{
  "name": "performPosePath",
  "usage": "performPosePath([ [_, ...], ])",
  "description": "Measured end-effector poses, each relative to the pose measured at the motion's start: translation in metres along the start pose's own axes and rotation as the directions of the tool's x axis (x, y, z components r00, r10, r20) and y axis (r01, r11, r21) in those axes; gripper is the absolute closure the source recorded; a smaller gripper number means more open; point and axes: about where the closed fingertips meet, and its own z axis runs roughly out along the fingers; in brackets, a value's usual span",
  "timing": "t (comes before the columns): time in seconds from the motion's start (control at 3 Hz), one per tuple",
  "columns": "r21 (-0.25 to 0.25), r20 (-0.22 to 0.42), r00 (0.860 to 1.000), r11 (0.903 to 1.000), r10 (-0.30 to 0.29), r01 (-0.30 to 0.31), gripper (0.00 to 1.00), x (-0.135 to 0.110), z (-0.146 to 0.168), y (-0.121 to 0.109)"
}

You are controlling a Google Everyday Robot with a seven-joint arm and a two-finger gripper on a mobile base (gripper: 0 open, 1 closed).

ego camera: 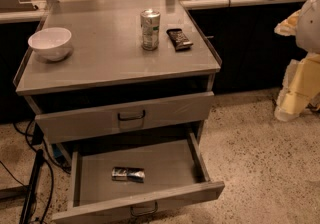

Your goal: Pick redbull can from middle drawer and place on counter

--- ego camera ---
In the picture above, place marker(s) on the grey top drawer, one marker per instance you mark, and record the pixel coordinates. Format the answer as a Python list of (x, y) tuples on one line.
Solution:
[(113, 119)]

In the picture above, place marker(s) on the grey metal drawer cabinet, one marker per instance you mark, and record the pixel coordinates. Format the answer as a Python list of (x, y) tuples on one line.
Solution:
[(109, 66)]

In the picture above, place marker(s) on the open grey middle drawer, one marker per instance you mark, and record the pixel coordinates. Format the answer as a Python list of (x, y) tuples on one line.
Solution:
[(175, 176)]

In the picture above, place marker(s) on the white ceramic bowl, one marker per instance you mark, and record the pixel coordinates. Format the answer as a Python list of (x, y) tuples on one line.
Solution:
[(51, 44)]

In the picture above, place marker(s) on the dark chocolate bar wrapper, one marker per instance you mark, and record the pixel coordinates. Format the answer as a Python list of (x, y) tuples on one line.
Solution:
[(179, 39)]

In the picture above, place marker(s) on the upright silver drink can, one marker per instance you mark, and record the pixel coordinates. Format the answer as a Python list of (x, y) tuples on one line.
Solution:
[(150, 24)]

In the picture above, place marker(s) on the yellow taped gripper finger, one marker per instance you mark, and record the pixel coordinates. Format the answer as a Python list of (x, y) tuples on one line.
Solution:
[(301, 84)]

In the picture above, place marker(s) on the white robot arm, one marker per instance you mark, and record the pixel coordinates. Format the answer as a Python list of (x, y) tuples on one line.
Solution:
[(304, 25)]

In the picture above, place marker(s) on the black stand leg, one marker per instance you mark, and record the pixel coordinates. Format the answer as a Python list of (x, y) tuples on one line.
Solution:
[(31, 189)]

